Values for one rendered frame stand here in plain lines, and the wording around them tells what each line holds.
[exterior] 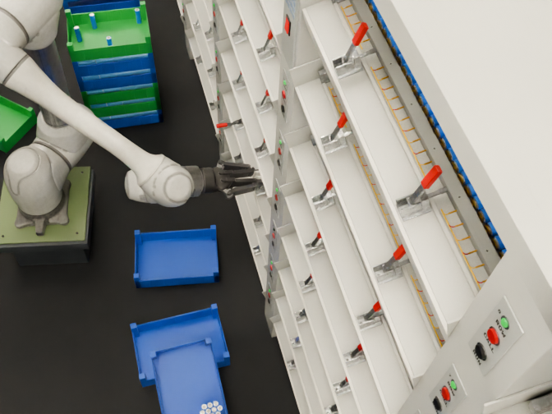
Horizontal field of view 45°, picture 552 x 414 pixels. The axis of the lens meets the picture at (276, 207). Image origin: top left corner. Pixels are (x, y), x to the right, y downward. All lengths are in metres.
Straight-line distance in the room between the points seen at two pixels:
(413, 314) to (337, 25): 0.48
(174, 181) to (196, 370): 0.81
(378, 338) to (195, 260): 1.37
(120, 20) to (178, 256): 0.95
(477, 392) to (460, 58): 0.37
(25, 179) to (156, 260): 0.59
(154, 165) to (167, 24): 1.70
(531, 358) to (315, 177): 0.80
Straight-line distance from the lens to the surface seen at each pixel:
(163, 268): 2.49
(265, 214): 1.99
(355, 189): 1.14
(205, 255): 2.51
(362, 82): 1.03
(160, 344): 2.37
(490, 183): 0.65
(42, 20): 1.89
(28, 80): 1.82
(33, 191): 2.26
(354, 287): 1.26
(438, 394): 0.92
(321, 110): 1.24
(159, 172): 1.69
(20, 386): 2.42
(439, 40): 0.76
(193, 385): 2.25
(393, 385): 1.20
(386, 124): 0.98
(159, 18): 3.36
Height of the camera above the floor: 2.19
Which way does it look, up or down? 57 degrees down
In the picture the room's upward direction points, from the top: 4 degrees clockwise
